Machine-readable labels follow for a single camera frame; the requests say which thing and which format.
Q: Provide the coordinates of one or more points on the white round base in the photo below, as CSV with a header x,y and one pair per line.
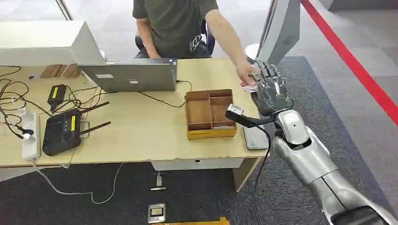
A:
x,y
251,51

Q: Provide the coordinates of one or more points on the wooden desk side panel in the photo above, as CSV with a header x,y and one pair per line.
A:
x,y
244,175

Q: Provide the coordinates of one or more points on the person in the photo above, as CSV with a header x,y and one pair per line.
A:
x,y
175,28

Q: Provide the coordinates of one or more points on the wooden card box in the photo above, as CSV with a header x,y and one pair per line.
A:
x,y
199,111

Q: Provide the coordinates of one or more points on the black router with antennas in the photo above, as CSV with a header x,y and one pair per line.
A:
x,y
60,133

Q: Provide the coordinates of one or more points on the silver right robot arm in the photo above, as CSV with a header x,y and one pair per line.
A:
x,y
311,161

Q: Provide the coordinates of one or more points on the large white box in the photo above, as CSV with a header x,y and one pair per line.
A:
x,y
40,43

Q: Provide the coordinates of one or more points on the black power adapter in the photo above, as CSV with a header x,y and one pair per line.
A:
x,y
56,94

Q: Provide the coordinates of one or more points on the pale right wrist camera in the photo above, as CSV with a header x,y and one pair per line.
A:
x,y
235,110

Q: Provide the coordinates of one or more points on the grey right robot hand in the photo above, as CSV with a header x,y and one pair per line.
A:
x,y
273,93

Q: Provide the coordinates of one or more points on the brown wooden block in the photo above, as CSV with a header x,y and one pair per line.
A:
x,y
53,71
72,70

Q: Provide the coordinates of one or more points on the grey stand panel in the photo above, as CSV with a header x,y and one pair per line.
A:
x,y
278,34

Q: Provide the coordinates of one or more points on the grey flat phone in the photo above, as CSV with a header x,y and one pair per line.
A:
x,y
255,139

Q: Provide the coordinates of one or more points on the white power strip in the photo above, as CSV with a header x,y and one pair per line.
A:
x,y
31,146

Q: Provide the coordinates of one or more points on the grey laptop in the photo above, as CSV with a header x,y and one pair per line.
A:
x,y
133,77

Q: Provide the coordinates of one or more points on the white desk drawer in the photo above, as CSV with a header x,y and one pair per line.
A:
x,y
196,163

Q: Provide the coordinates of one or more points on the metal floor socket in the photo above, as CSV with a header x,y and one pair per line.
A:
x,y
156,213

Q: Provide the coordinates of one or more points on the white card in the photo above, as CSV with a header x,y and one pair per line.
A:
x,y
248,88

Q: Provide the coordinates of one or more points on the person's left hand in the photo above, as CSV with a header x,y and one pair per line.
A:
x,y
245,74

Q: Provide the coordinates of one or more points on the black plug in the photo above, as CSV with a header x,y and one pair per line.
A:
x,y
25,132

